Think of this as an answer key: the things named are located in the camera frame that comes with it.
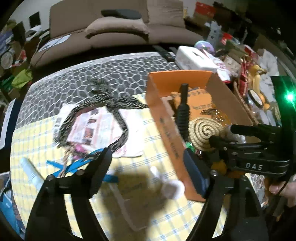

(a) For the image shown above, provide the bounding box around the black round hair brush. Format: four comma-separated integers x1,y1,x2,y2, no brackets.
175,83,190,142

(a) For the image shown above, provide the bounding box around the blue plastic hanger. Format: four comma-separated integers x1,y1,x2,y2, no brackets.
46,159,119,183
46,148,103,177

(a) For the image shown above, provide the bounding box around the white measuring scoop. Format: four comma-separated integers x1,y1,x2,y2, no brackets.
150,166,185,200

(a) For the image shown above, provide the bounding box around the gold hair claw clip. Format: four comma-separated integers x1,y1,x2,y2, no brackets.
201,108,231,126

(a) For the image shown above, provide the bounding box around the glass perfume bottle wooden cap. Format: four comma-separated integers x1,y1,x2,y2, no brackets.
58,144,78,178

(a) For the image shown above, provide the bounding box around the white plastic comb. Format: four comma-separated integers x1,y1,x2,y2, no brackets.
108,183,147,232

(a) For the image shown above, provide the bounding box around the person right hand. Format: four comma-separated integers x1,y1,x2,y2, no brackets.
269,175,296,207

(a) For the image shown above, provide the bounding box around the woven coiled coaster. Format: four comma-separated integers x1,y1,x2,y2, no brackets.
188,118,224,152

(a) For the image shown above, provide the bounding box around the pale blue plastic bottle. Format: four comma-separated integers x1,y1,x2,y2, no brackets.
20,158,44,192

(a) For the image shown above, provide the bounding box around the orange cardboard box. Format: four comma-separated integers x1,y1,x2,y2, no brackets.
145,70,258,202

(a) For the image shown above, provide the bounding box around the white tissue box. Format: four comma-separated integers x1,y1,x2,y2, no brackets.
175,46,231,83

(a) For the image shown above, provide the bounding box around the black remote control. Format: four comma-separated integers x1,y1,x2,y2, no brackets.
152,45,177,62

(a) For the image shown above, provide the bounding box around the grey stone pattern mat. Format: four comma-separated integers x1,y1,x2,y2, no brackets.
16,52,178,128

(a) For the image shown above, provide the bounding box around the zebra pattern fabric headband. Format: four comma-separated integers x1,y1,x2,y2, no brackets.
53,80,147,158

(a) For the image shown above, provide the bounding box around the brown sofa cushion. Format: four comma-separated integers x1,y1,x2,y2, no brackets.
84,16,149,38

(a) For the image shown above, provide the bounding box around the brown sofa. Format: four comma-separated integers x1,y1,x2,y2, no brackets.
31,1,203,69

